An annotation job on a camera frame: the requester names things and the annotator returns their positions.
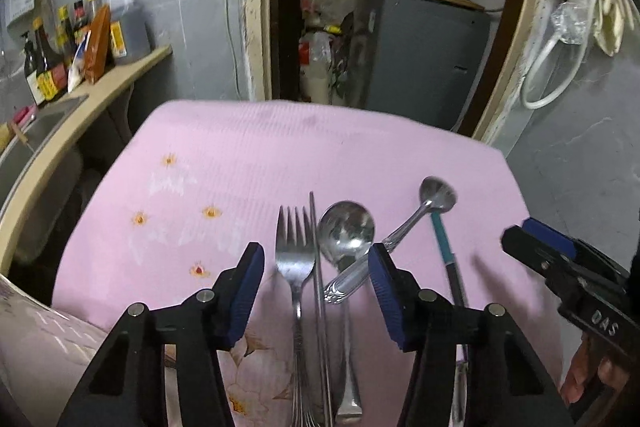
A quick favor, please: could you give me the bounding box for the white plastic jug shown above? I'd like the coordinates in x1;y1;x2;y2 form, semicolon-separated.
305;57;332;104

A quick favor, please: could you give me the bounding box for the brown stand-up pouch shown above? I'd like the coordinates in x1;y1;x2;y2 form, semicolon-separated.
82;4;112;85

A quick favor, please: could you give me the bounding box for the large metal spoon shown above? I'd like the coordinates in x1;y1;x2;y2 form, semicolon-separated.
316;200;376;426

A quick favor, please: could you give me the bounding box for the dark glass bottle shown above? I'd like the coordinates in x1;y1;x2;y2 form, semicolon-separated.
22;32;45;108

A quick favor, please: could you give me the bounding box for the white seasoning packet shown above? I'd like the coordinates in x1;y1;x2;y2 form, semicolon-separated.
67;39;90;92

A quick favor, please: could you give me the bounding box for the grey metal cabinet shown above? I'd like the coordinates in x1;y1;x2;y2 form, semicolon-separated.
357;0;492;131

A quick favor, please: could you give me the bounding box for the pale patterned cloth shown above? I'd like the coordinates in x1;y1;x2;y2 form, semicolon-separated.
0;274;108;427

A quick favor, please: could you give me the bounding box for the metal fork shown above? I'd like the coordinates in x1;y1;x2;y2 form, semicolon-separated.
275;205;318;427

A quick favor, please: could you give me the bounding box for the metal chopstick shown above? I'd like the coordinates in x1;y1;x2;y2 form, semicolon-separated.
311;192;335;427

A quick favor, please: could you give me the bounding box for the wooden door frame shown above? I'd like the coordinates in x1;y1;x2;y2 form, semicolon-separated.
239;0;273;102

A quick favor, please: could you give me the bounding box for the white hose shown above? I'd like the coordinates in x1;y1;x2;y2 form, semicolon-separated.
520;24;591;110

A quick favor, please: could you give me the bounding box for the pink floral cloth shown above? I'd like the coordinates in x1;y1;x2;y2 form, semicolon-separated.
50;99;566;427

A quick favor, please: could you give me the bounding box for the metal sink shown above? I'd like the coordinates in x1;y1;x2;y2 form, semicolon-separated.
0;94;90;188

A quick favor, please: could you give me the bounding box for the dark sauce bottle yellow label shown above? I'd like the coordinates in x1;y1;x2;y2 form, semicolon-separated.
31;17;69;102

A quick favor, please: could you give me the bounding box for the person's right hand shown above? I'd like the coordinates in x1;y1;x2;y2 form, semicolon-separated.
559;341;640;407

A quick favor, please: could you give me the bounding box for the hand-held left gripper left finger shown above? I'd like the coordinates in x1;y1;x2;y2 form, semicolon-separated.
56;242;265;427

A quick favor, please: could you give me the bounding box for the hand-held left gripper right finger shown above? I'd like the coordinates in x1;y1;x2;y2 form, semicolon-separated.
368;243;575;427

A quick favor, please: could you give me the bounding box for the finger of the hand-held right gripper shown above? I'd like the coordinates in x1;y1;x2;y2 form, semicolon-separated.
521;217;582;259
501;226;572;294

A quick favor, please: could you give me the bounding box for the teal and black chopstick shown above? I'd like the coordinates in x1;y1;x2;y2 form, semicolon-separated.
431;209;471;425

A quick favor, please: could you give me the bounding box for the small ornate-handled metal spoon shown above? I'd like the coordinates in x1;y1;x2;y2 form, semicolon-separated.
323;176;458;306

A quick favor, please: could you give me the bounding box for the small seasoning bottle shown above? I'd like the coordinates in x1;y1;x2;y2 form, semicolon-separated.
72;0;91;42
56;6;76;58

